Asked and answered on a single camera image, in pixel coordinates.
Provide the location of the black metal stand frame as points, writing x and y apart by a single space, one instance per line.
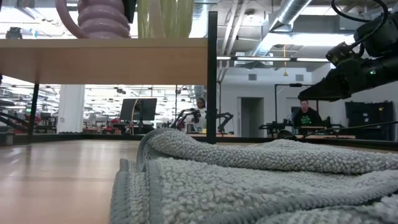
275 102

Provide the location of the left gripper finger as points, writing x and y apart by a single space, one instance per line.
130 9

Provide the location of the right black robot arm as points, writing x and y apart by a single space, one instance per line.
382 34

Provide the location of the pink ribbed mug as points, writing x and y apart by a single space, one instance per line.
102 21

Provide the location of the grey terry towel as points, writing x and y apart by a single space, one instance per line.
248 186

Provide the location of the silver ceiling duct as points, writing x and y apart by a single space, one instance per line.
289 12

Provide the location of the black monitor on stand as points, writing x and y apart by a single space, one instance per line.
138 109

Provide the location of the black table edge rail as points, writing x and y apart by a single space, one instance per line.
77 138

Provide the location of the yellow-green mug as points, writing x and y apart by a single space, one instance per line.
174 18

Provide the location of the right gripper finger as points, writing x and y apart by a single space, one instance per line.
329 88

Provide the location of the white pillar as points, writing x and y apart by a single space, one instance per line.
71 109

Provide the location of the wooden shelf with black frame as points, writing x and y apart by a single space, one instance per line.
93 62

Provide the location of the black cabinet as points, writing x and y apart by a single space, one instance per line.
370 121

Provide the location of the person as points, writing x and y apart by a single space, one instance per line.
200 119
308 118

